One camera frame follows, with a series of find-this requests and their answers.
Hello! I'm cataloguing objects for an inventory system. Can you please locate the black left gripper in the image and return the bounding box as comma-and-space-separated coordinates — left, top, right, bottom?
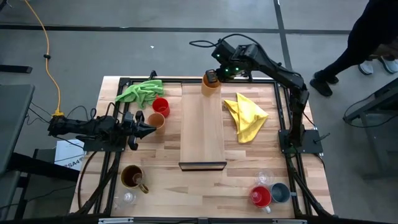
119, 111, 157, 151

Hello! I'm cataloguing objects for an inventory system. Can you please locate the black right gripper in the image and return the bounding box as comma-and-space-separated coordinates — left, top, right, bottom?
205, 60, 251, 88

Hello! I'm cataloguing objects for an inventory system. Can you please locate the orange plastic cup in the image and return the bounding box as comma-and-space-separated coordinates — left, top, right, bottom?
200, 73, 222, 98

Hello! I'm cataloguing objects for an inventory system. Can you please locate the salmon plastic cup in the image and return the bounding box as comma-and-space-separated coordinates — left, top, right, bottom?
147, 112, 166, 134

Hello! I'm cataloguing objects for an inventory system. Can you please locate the plain red mug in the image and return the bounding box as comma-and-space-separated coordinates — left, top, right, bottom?
152, 96, 171, 119

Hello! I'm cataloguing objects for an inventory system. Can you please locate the brown ceramic mug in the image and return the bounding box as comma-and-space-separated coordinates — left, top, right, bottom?
120, 164, 150, 195

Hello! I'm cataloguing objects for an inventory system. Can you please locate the clear glass mug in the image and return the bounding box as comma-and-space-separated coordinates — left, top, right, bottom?
113, 189, 137, 211

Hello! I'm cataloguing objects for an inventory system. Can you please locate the clear glass cup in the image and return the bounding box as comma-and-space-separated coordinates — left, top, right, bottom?
254, 169, 275, 187

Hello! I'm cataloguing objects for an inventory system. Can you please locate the red ridged ceramic mug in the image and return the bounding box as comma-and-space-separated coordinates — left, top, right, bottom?
249, 185, 273, 215

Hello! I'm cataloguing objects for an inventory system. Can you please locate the grey-blue ceramic mug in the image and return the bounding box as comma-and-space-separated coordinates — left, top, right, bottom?
269, 182, 292, 204

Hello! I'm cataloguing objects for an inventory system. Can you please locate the long wooden shelf board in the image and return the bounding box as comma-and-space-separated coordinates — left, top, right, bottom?
178, 81, 228, 172

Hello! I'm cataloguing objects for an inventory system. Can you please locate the green microfibre cloth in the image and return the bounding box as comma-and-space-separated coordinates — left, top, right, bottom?
114, 79, 165, 106

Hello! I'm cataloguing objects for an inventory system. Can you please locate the yellow microfibre cloth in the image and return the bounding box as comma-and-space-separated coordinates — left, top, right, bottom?
223, 92, 270, 144

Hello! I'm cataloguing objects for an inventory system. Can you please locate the white cardboard box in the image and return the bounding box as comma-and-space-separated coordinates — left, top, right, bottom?
54, 139, 86, 171

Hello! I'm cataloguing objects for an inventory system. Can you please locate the grey side table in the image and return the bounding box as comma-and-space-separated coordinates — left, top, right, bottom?
0, 83, 35, 177

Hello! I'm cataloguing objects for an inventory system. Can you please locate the black flat floor bar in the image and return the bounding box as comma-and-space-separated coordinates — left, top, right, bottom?
0, 64, 33, 74

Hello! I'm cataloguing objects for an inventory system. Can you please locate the person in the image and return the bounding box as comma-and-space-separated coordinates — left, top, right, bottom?
309, 0, 398, 97
357, 43, 398, 75

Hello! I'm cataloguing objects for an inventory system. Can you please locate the grey metal desk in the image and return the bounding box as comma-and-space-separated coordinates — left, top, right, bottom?
343, 77, 398, 181

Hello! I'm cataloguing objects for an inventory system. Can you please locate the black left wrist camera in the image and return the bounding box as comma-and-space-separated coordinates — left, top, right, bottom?
123, 111, 135, 127

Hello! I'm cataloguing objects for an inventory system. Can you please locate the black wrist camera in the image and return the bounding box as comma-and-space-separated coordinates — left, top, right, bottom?
211, 40, 236, 63
123, 111, 135, 127

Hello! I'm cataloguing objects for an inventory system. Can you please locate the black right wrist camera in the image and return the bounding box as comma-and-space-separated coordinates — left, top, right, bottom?
211, 40, 236, 63

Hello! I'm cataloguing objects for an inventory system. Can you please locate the black left camera cable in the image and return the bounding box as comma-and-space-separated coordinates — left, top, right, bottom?
90, 101, 127, 125

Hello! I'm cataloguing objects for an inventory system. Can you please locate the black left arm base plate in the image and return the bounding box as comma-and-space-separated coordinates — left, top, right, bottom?
83, 136, 127, 152

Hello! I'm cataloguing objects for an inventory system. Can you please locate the yellow extension cable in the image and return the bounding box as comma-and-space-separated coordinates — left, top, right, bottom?
24, 0, 65, 118

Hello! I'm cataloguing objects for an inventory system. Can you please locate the black table leg frame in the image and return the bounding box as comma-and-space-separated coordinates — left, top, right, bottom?
0, 148, 80, 218

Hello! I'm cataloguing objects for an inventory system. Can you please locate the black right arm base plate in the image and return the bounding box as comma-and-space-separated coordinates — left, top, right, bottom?
279, 129, 324, 155

